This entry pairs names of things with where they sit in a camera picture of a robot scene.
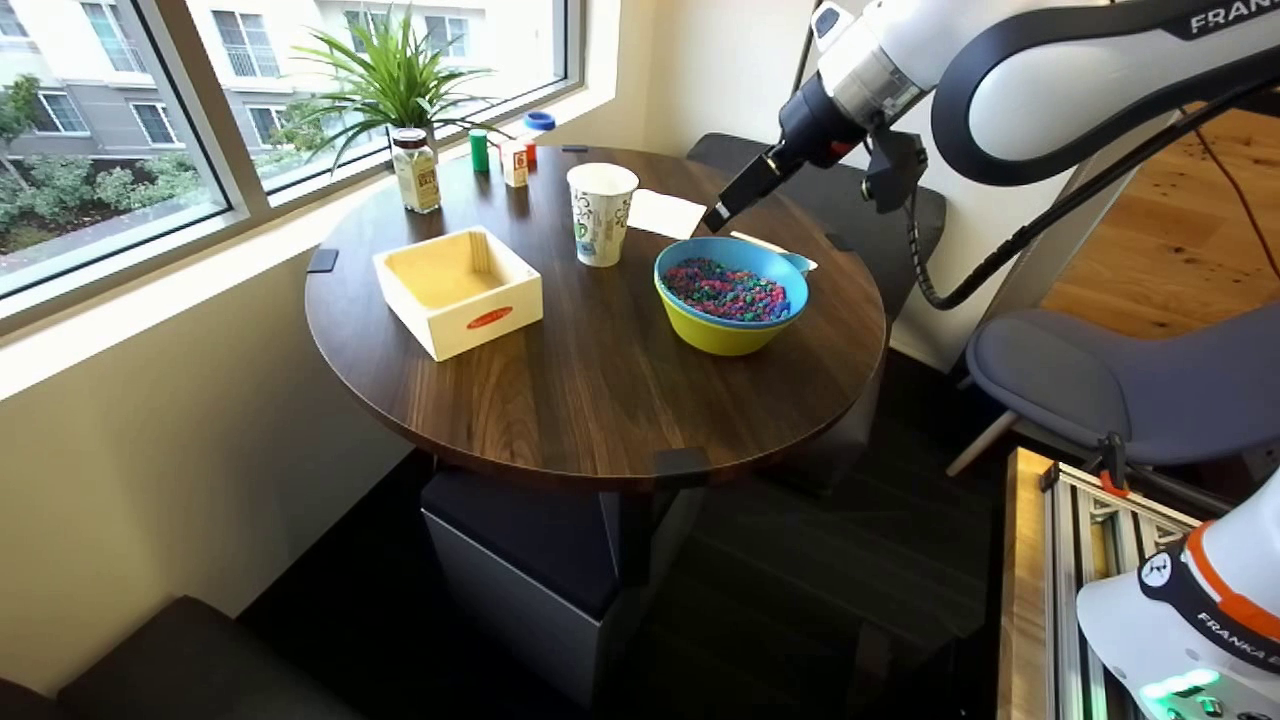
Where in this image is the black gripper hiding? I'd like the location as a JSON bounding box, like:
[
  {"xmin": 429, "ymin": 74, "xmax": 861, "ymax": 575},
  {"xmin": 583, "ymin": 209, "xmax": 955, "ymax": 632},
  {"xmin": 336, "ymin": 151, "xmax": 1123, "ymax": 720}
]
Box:
[{"xmin": 695, "ymin": 74, "xmax": 872, "ymax": 239}]

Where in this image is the colorful small beads pile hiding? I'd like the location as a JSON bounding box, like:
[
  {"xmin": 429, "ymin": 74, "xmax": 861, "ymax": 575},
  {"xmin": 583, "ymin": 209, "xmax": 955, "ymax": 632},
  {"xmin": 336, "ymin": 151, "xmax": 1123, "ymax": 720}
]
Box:
[{"xmin": 663, "ymin": 257, "xmax": 794, "ymax": 329}]

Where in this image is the white plastic spoon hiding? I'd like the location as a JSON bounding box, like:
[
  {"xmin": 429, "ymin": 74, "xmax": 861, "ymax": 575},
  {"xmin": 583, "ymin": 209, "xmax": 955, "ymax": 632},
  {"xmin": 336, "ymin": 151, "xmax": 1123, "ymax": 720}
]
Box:
[{"xmin": 727, "ymin": 227, "xmax": 825, "ymax": 277}]

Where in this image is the white paper napkin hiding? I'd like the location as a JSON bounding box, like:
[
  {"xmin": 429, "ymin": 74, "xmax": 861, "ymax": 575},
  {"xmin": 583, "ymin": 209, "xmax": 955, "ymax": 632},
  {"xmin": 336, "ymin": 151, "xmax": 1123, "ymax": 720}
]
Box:
[{"xmin": 624, "ymin": 185, "xmax": 713, "ymax": 243}]

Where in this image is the black upholstered bench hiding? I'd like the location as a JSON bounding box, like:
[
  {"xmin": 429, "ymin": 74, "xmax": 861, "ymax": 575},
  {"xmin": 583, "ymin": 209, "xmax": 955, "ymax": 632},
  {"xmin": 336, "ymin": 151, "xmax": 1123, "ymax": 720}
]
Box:
[{"xmin": 684, "ymin": 128, "xmax": 952, "ymax": 329}]

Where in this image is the blue and yellow bowl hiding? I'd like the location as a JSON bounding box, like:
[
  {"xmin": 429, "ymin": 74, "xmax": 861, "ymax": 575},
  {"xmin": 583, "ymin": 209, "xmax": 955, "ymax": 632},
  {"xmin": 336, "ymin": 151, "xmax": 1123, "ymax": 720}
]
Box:
[{"xmin": 646, "ymin": 232, "xmax": 817, "ymax": 359}]

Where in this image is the patterned paper cup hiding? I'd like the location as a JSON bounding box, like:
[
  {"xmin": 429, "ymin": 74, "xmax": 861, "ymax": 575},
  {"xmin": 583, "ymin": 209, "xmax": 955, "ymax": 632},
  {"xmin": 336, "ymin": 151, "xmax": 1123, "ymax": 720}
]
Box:
[{"xmin": 565, "ymin": 161, "xmax": 645, "ymax": 272}]

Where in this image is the cream wooden box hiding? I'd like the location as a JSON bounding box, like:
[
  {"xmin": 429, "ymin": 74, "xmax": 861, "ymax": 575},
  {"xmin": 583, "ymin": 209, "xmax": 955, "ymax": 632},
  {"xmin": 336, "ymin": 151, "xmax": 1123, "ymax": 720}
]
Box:
[{"xmin": 368, "ymin": 226, "xmax": 547, "ymax": 365}]

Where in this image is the glass jar with dark lid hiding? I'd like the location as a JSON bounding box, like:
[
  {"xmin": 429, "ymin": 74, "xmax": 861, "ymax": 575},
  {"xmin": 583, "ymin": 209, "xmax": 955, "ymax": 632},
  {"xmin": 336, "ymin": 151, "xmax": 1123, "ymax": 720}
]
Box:
[{"xmin": 388, "ymin": 125, "xmax": 449, "ymax": 221}]

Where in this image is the green potted plant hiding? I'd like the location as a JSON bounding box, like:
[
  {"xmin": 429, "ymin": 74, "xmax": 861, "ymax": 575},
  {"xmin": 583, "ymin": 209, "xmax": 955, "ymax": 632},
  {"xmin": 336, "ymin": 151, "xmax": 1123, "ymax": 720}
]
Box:
[{"xmin": 270, "ymin": 8, "xmax": 481, "ymax": 163}]

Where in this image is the grey cushioned chair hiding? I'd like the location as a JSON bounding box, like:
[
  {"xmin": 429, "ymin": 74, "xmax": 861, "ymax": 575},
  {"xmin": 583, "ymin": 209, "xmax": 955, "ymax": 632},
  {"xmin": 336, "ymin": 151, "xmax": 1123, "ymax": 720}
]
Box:
[{"xmin": 944, "ymin": 299, "xmax": 1280, "ymax": 520}]

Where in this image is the dark cube stool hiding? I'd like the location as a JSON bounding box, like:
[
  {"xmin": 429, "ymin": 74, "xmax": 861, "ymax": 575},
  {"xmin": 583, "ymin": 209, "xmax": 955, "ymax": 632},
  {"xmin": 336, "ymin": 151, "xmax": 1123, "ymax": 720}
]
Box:
[{"xmin": 414, "ymin": 468, "xmax": 640, "ymax": 711}]

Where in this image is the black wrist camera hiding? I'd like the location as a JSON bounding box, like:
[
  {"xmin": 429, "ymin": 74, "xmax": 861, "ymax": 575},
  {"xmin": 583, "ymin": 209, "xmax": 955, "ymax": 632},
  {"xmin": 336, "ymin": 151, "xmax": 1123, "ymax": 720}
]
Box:
[{"xmin": 861, "ymin": 128, "xmax": 933, "ymax": 216}]

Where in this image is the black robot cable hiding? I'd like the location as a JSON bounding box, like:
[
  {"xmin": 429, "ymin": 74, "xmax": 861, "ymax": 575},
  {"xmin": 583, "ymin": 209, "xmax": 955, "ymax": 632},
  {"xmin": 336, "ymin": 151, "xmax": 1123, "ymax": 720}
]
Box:
[{"xmin": 906, "ymin": 76, "xmax": 1280, "ymax": 317}]

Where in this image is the aluminium rail stand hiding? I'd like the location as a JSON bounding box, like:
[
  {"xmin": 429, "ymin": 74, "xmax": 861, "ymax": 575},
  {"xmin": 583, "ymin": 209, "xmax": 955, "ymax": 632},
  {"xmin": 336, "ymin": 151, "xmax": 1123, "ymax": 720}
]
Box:
[{"xmin": 996, "ymin": 443, "xmax": 1204, "ymax": 720}]

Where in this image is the window with grey frame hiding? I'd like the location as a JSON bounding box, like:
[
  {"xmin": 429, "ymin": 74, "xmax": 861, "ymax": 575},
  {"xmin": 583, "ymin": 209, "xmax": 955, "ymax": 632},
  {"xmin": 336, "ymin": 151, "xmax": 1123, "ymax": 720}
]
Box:
[{"xmin": 0, "ymin": 0, "xmax": 593, "ymax": 306}]

